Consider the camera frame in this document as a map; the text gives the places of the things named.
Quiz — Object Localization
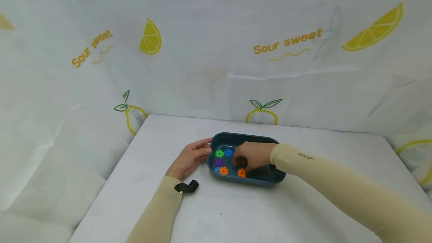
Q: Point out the person's right hand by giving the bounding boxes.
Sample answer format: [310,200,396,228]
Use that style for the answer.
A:
[232,141,280,171]

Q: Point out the person's left forearm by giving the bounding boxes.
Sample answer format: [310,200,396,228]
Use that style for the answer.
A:
[126,175,183,243]

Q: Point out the pile of colourful snowflake discs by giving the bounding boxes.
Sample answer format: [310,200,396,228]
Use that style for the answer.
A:
[209,148,247,179]

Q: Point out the blue plastic tray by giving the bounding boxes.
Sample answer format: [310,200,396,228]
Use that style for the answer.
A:
[206,132,287,188]

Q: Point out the black wrist band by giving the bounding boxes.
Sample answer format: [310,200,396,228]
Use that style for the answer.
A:
[174,180,200,194]

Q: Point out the person's left hand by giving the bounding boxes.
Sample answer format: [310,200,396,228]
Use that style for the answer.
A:
[165,138,213,182]

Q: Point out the person's right forearm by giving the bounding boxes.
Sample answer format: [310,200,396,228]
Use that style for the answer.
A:
[270,143,432,243]

